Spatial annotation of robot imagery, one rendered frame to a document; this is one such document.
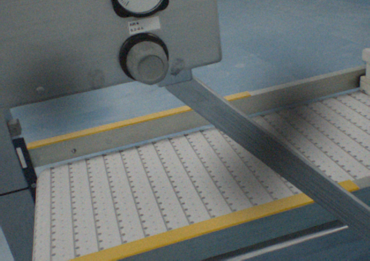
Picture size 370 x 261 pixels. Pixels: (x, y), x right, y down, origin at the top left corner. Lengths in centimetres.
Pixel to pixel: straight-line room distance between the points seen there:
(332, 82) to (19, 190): 52
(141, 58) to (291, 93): 47
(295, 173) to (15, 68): 23
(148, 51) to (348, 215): 22
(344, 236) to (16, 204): 47
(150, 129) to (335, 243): 31
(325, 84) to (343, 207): 38
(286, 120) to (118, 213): 30
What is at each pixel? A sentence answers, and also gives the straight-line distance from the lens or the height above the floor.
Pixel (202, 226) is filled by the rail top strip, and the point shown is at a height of 85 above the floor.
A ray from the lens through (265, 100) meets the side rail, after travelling 71.
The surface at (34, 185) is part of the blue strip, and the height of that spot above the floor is 79.
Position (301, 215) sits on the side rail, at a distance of 46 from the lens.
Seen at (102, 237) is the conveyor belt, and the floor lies 82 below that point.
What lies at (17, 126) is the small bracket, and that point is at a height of 88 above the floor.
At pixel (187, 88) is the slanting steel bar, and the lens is 36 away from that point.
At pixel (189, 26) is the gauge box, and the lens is 31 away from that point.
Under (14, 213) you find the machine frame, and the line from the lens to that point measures 74.
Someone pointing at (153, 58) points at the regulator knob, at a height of 105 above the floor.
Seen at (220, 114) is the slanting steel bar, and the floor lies 97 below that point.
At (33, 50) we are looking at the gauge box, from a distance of 30.
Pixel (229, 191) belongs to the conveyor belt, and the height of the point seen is 82.
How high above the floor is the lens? 113
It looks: 27 degrees down
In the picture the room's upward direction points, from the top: 9 degrees counter-clockwise
